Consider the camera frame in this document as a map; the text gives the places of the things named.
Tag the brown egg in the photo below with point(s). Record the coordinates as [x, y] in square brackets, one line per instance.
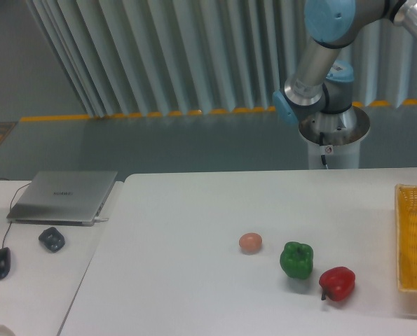
[250, 243]

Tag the white usb plug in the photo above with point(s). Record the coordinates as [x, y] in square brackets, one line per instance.
[100, 220]

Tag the yellow wicker basket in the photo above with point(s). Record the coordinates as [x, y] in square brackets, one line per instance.
[406, 228]

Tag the green bell pepper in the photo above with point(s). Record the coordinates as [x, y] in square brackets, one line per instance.
[296, 260]

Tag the silver laptop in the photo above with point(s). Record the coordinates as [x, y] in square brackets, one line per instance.
[64, 197]

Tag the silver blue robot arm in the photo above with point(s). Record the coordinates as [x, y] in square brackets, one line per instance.
[333, 25]

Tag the red bell pepper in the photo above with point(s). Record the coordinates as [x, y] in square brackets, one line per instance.
[337, 283]

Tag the dark grey small case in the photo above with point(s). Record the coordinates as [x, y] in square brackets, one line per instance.
[52, 239]

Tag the white folding partition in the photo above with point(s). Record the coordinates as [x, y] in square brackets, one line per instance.
[146, 57]

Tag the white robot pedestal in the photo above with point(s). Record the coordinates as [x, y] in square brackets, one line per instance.
[333, 140]

